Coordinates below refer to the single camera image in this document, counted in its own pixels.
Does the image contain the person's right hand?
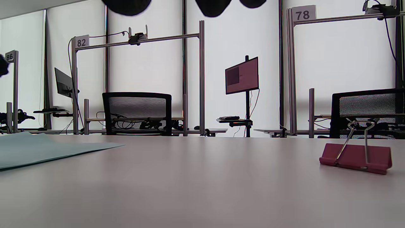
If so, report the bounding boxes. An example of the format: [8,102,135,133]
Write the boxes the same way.
[101,0,267,18]

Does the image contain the blue paper sheets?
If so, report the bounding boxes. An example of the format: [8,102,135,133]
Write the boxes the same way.
[0,131,125,171]

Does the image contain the red binder clip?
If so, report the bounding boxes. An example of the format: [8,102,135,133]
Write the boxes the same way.
[319,120,393,175]

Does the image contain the dark computer monitor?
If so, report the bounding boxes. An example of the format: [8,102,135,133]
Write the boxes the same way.
[54,67,80,99]

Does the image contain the black mesh office chair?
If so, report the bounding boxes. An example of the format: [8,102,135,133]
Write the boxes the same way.
[102,92,173,136]

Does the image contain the white desk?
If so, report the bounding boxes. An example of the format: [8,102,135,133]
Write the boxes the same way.
[19,128,229,136]
[253,128,331,137]

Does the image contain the black monitor stand with tray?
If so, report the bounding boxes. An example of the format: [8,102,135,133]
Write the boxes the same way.
[217,55,253,137]

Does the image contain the black office chair with armrests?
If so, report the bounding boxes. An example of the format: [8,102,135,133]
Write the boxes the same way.
[329,89,405,140]

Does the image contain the black cable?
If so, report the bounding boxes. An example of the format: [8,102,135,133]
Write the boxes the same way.
[67,31,129,129]

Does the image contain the aluminium frame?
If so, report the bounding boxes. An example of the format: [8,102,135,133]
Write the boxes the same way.
[286,5,405,137]
[5,50,19,133]
[71,21,205,136]

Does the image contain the blue cable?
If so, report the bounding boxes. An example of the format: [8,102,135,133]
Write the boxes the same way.
[384,16,398,64]

